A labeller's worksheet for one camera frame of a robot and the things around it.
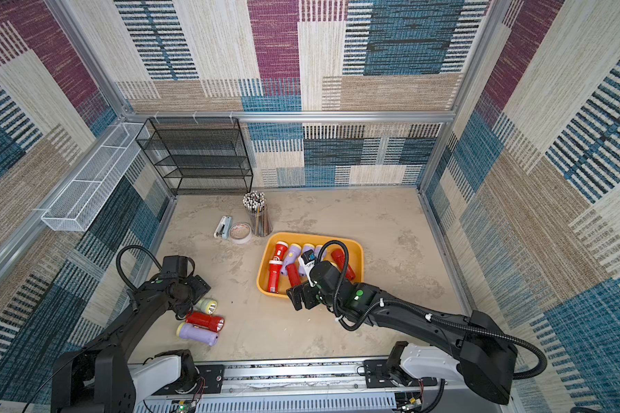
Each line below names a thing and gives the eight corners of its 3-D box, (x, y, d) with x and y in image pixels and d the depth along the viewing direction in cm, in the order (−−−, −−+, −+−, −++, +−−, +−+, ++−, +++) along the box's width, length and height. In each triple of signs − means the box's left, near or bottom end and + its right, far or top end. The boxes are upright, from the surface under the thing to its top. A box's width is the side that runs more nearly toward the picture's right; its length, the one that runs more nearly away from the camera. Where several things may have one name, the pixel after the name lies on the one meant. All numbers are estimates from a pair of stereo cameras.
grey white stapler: (215, 237, 106) (213, 234, 104) (224, 218, 113) (222, 214, 111) (226, 239, 106) (224, 235, 104) (235, 219, 112) (233, 216, 110)
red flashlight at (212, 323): (186, 324, 85) (182, 320, 83) (193, 312, 88) (189, 308, 85) (220, 334, 83) (217, 330, 80) (226, 321, 86) (223, 317, 83)
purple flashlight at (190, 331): (179, 337, 83) (173, 333, 80) (186, 324, 85) (180, 320, 82) (215, 347, 81) (210, 343, 78) (220, 334, 83) (216, 330, 80)
